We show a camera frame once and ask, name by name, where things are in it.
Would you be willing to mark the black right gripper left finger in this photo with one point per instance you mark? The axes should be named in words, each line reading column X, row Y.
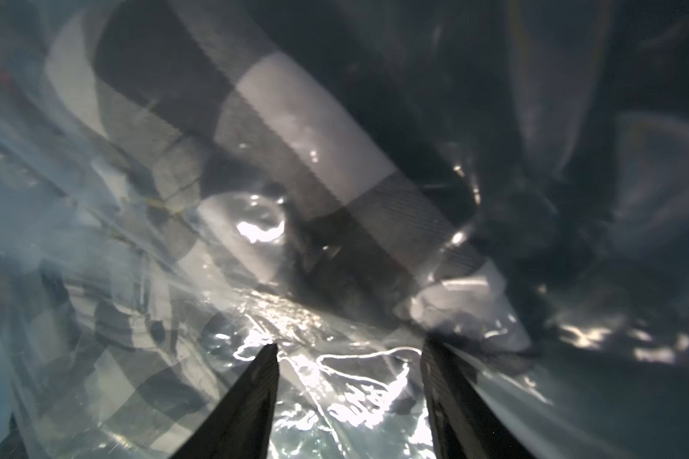
column 239, row 427

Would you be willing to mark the grey white checked shirt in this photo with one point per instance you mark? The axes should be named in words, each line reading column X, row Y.
column 216, row 198

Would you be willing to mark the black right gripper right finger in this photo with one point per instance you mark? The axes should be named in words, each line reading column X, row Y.
column 462, row 424

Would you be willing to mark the clear plastic vacuum bag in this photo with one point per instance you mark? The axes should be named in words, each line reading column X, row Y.
column 553, row 134

